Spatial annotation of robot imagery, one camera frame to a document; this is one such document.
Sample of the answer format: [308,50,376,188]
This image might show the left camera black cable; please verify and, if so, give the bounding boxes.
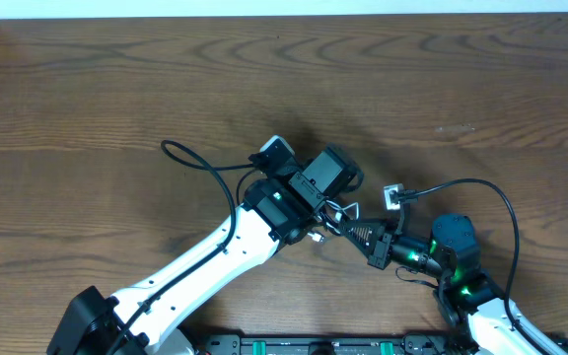
[101,139,265,355]

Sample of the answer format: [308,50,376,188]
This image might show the white usb cable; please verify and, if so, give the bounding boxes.
[308,199,361,244]

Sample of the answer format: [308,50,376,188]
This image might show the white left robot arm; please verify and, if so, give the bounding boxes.
[46,136,364,354]

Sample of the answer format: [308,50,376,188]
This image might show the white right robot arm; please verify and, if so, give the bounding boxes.
[338,214,568,354]

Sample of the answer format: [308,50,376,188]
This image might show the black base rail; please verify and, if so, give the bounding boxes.
[195,332,479,355]

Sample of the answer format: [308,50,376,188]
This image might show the right camera black cable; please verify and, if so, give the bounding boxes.
[396,177,568,355]

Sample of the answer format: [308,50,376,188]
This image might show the camera black cable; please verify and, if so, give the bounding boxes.
[101,139,265,355]
[396,177,568,355]

